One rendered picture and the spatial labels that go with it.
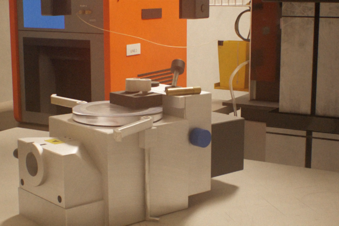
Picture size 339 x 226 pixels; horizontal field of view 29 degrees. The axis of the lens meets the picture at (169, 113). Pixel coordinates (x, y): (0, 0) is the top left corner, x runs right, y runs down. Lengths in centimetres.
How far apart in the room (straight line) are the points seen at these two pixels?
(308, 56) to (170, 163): 45
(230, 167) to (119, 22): 115
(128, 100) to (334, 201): 23
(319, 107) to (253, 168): 26
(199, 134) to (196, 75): 302
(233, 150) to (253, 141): 149
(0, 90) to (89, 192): 398
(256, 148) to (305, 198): 152
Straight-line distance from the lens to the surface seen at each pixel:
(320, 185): 76
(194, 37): 365
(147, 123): 60
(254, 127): 221
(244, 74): 231
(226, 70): 233
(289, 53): 105
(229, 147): 73
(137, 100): 64
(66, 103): 72
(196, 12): 51
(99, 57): 183
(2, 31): 450
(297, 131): 105
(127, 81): 67
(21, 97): 205
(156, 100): 66
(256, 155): 223
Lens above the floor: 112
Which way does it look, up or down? 11 degrees down
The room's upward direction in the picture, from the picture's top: straight up
